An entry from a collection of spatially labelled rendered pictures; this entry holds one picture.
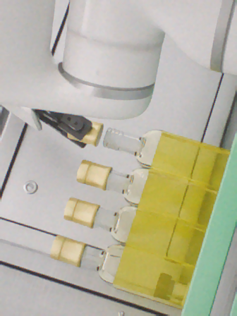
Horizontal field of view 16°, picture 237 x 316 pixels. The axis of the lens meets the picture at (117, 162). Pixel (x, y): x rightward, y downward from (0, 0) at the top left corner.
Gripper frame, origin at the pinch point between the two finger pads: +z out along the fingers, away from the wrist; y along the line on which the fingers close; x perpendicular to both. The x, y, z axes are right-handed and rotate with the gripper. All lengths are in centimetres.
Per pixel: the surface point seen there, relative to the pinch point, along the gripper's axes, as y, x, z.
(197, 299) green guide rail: 13.6, -12.1, 27.9
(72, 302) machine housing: -16.1, -20.5, 11.8
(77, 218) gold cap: 1.0, -10.8, 7.8
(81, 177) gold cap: 1.1, -5.7, 4.9
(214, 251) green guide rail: 13.6, -6.0, 26.4
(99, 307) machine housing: -16.1, -18.6, 15.7
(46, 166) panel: -12.8, -5.3, -3.5
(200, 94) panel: -13.1, 18.4, 10.1
